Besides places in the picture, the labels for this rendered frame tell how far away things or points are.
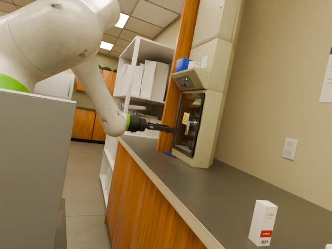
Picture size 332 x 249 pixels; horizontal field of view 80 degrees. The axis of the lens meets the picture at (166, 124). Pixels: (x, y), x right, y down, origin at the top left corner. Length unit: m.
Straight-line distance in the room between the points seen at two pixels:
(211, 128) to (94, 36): 0.94
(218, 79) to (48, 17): 0.99
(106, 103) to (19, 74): 0.46
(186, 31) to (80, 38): 1.26
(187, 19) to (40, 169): 1.47
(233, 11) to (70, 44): 1.12
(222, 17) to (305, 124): 0.75
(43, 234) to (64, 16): 0.36
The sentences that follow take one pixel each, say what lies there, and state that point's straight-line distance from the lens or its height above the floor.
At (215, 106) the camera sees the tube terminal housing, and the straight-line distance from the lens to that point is 1.24.
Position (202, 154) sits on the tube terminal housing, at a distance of 1.24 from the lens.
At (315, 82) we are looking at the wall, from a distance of 1.31.
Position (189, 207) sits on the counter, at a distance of 0.71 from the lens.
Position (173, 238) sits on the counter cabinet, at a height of 0.78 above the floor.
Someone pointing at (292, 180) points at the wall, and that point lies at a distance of 1.30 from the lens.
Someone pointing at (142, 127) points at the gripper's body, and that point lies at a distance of 1.07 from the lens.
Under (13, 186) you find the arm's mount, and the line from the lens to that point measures 0.37.
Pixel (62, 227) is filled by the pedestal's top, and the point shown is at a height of 0.94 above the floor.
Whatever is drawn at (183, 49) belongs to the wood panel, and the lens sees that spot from 1.58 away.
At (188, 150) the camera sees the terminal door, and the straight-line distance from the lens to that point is 1.25.
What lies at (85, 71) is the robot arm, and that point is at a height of 1.33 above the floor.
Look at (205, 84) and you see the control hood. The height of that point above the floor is 1.43.
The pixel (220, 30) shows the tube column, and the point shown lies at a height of 1.75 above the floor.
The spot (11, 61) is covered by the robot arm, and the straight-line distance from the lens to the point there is 0.48.
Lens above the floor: 1.22
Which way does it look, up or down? 3 degrees down
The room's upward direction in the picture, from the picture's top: 11 degrees clockwise
